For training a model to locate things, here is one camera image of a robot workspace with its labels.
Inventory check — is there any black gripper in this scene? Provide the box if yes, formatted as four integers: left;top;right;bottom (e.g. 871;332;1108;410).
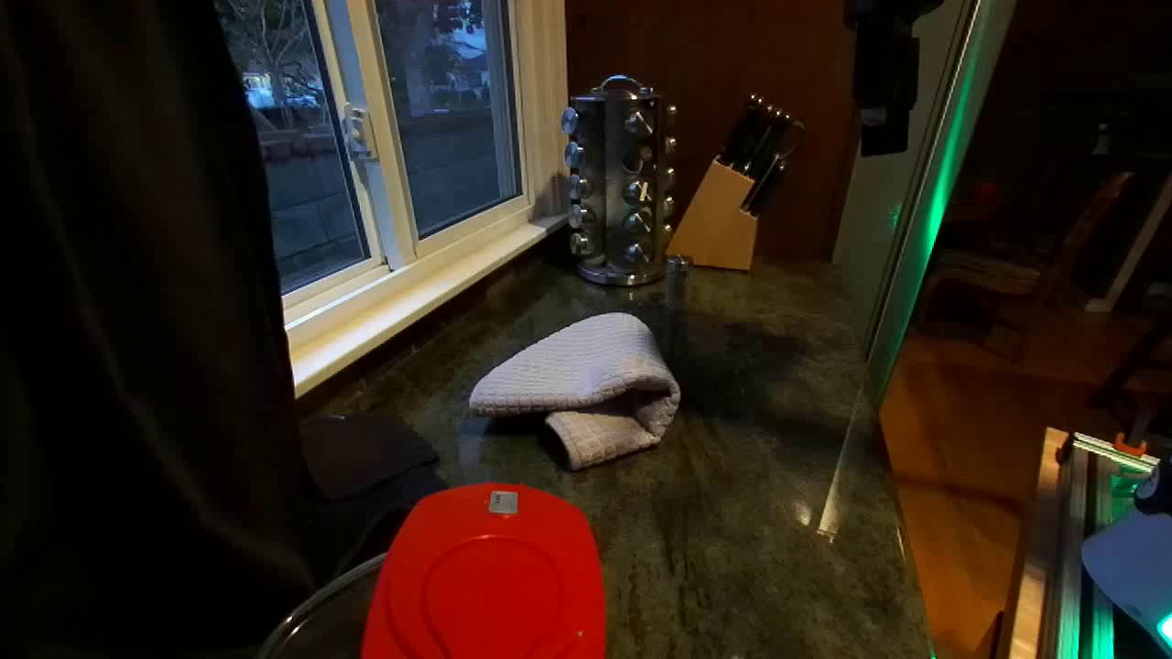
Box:
851;0;946;158

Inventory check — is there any steel revolving spice rack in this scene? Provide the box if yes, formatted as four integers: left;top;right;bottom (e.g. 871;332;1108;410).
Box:
558;68;686;292

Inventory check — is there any wooden knife block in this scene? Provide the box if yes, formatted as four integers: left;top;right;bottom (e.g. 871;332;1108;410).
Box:
664;158;763;276

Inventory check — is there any grey folded towel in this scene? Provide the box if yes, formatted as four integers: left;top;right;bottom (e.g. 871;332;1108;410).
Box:
464;309;686;471

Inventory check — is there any red plastic lid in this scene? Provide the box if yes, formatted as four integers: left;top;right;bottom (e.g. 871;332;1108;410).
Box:
360;479;610;659

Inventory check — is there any black flat pad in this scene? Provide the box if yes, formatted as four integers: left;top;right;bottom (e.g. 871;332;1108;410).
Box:
295;410;448;505

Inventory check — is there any clear glass bowl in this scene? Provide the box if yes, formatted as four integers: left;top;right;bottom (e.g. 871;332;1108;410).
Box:
254;549;394;659

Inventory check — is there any dark curtain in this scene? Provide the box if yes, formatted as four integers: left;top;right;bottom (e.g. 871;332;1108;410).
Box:
0;0;320;659

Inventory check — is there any black handled knife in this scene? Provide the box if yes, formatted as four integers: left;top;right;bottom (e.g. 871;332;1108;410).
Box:
716;93;769;176
747;112;810;221
735;103;792;188

